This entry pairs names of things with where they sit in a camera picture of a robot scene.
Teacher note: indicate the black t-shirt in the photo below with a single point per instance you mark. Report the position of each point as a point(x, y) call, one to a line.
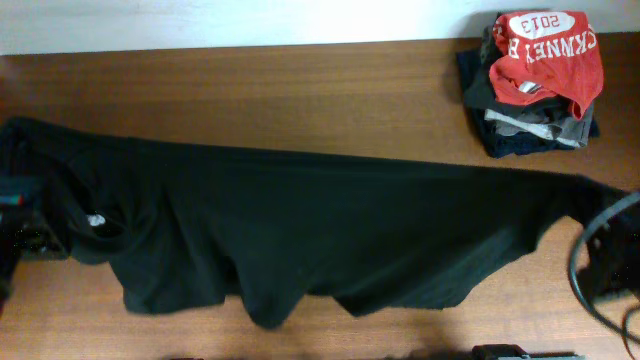
point(185, 226)

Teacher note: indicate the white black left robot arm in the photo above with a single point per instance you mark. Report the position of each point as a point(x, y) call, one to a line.
point(30, 227)

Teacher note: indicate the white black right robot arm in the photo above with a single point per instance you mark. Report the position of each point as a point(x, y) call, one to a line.
point(612, 242)

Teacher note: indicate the dark navy folded garment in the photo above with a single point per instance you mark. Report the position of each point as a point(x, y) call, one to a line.
point(479, 96)

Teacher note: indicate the grey folded garment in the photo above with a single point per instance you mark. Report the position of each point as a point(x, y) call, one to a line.
point(551, 124)

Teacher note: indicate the red printed t-shirt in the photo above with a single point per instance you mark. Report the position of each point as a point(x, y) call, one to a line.
point(546, 54)

